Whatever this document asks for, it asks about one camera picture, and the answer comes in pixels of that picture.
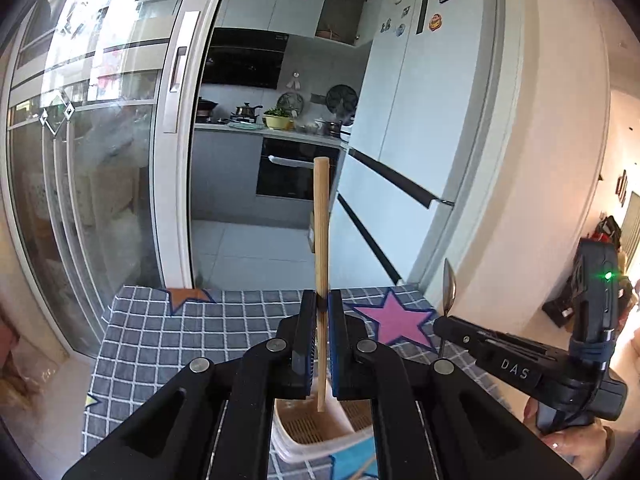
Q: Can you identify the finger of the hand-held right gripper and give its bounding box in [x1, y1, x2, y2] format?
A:
[432, 316, 569, 402]

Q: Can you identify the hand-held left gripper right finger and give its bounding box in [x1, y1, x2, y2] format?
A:
[327, 289, 583, 480]

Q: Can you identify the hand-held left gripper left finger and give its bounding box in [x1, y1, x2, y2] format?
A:
[62, 289, 321, 480]

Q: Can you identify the beige plastic utensil holder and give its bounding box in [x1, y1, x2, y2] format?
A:
[272, 377, 376, 464]

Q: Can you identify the person's right hand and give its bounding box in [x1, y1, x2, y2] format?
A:
[522, 396, 617, 480]

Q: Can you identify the grey checked star tablecloth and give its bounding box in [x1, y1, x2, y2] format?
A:
[82, 285, 528, 480]

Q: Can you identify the black built-in oven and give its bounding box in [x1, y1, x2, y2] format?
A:
[255, 136, 344, 202]

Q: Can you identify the grey kitchen counter cabinet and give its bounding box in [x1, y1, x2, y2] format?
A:
[192, 122, 347, 227]

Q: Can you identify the yellow bowl with greens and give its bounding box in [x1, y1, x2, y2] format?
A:
[262, 107, 295, 131]

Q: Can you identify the round mesh strainer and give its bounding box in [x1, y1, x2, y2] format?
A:
[276, 92, 304, 114]

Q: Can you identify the round black fan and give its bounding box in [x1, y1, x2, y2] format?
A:
[325, 83, 359, 114]

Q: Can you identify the white refrigerator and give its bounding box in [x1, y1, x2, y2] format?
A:
[327, 0, 502, 287]

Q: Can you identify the sliding glass door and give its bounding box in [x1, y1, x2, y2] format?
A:
[0, 0, 237, 361]

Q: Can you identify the black range hood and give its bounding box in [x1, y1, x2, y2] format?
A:
[200, 27, 291, 90]

